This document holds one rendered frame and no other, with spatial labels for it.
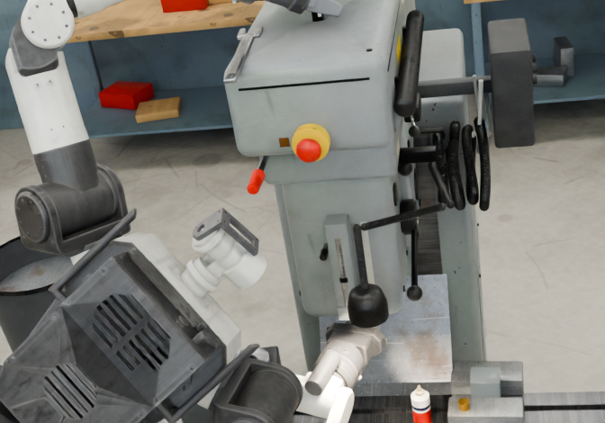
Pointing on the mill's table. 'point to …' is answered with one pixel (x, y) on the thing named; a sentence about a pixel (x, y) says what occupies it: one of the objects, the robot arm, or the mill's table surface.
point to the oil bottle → (420, 406)
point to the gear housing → (338, 164)
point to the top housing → (322, 73)
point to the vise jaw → (487, 410)
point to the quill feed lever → (411, 247)
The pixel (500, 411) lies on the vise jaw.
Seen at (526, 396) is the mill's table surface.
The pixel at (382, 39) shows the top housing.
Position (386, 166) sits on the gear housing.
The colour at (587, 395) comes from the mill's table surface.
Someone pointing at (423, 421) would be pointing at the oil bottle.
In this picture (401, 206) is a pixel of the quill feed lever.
